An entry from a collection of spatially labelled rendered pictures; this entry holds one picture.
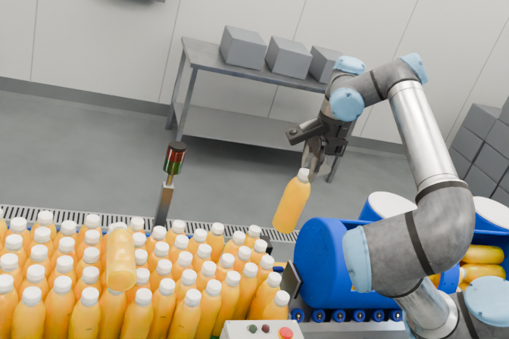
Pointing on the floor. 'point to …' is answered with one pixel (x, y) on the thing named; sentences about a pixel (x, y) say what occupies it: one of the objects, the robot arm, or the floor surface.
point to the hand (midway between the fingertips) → (305, 173)
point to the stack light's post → (163, 206)
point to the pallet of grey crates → (484, 152)
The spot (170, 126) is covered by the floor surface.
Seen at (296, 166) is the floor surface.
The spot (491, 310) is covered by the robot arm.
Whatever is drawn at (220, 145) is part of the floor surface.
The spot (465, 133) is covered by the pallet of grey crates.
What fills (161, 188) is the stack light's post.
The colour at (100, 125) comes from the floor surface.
